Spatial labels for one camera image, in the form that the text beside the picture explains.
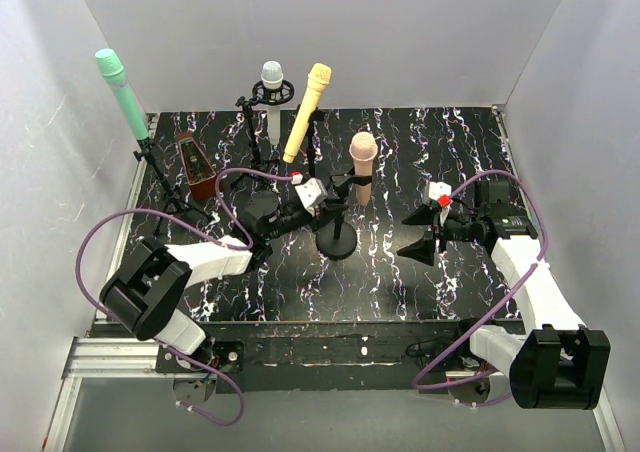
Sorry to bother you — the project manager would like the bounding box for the black round base mic stand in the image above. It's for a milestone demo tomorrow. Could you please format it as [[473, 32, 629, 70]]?
[[305, 107, 326, 178]]

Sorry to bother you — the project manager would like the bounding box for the green microphone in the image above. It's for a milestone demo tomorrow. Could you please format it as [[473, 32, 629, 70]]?
[[94, 48, 149, 141]]

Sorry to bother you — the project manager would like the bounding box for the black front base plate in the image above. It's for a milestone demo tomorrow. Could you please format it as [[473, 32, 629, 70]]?
[[87, 319, 576, 396]]

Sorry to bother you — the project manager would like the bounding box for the aluminium front rail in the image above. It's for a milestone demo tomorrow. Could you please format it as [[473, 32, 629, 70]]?
[[62, 338, 174, 379]]

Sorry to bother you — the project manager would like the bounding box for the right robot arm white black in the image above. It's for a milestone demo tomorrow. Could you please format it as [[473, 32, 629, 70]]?
[[398, 170, 611, 410]]

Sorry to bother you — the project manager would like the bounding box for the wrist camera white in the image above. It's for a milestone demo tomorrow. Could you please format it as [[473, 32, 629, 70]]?
[[422, 181, 453, 226], [291, 172, 328, 217]]

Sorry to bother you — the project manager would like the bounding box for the white microphone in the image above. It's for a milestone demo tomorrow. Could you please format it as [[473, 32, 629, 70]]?
[[261, 60, 284, 146]]

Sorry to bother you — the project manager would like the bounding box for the pink microphone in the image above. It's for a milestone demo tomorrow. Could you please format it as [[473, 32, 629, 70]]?
[[349, 132, 378, 206]]

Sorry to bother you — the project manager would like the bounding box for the yellow microphone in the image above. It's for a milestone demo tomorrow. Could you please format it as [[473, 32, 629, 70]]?
[[282, 63, 332, 163]]

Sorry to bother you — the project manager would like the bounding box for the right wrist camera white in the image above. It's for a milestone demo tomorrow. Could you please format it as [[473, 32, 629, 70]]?
[[422, 181, 453, 226]]

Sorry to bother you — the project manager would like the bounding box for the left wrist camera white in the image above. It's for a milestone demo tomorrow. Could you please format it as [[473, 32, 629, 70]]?
[[291, 172, 328, 217]]

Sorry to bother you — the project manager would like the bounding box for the small black clip mic stand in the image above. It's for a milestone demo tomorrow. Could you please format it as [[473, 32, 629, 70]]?
[[133, 138, 213, 222]]

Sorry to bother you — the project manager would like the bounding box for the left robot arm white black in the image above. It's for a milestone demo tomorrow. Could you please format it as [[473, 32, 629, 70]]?
[[100, 171, 372, 363]]

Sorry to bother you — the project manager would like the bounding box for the brown wooden metronome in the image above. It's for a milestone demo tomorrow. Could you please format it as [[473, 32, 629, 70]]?
[[176, 131, 224, 202]]

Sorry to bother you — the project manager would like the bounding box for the aluminium left side rail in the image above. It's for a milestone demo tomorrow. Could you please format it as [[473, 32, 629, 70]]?
[[97, 113, 160, 318]]

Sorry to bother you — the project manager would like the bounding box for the black tripod shock mount stand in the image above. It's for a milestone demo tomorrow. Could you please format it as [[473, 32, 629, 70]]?
[[235, 80, 294, 172]]

